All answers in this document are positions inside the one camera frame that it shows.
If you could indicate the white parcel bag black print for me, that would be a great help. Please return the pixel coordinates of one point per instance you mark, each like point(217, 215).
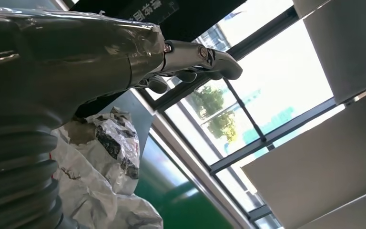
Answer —
point(107, 142)

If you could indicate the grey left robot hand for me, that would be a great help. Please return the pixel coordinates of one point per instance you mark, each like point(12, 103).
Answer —
point(60, 63)

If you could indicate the green conveyor belt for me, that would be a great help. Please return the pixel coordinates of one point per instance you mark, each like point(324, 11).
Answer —
point(195, 211)

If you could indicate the dark window frame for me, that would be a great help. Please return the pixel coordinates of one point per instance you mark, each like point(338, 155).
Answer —
point(265, 139)

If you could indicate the black yellow scanner label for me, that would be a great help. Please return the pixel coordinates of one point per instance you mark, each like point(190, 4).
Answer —
point(151, 11)

